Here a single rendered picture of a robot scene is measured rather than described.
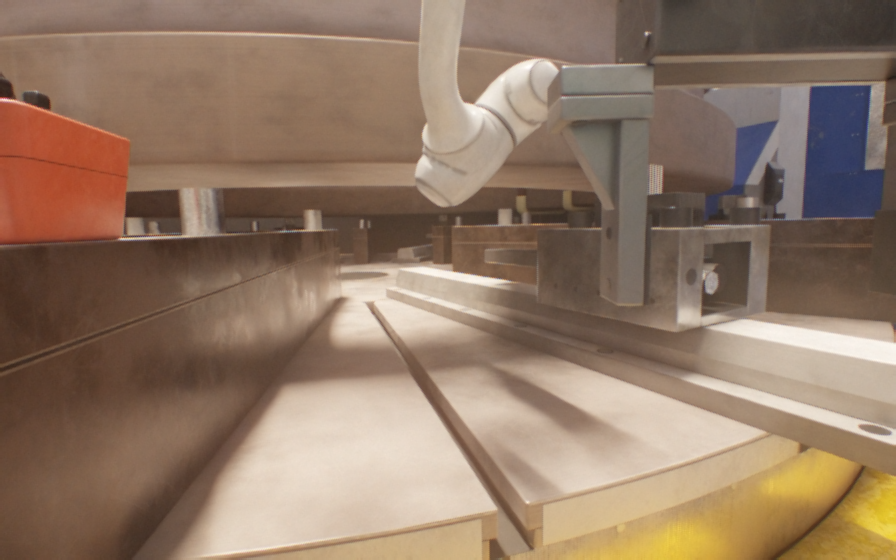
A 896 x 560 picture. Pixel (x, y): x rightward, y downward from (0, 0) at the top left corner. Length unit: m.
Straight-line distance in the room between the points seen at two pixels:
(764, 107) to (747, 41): 6.70
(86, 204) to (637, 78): 0.56
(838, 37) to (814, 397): 0.84
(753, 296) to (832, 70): 1.02
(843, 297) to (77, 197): 2.23
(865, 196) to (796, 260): 3.13
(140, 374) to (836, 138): 5.35
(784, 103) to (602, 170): 6.72
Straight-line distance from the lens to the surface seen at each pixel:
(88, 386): 0.60
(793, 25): 0.24
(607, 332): 1.26
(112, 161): 0.67
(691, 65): 0.23
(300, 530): 0.68
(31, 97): 0.71
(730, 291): 1.27
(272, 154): 1.08
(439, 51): 0.66
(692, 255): 1.04
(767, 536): 1.20
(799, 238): 2.20
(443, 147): 0.71
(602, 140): 0.22
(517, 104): 0.77
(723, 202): 3.25
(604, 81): 0.21
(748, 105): 7.03
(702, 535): 1.01
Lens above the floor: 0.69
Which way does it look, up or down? 7 degrees down
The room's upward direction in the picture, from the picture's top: 1 degrees counter-clockwise
